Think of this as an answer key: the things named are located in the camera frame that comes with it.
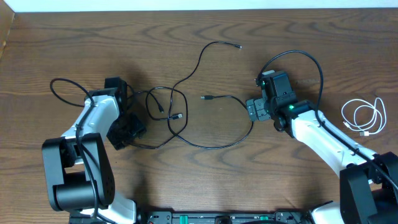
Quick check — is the white USB cable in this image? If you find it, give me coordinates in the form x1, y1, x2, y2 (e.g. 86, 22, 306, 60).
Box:
341, 97, 388, 137

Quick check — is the black mounting rail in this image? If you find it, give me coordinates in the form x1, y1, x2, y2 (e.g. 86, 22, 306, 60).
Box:
68, 208, 312, 224

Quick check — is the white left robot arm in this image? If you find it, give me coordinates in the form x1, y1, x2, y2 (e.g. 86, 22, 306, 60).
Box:
42, 77, 149, 223

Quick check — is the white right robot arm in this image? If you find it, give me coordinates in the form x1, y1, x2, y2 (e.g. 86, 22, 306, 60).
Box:
246, 70, 397, 223

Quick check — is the black micro USB cable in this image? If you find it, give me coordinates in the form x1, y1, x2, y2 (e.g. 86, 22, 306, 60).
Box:
144, 40, 243, 122

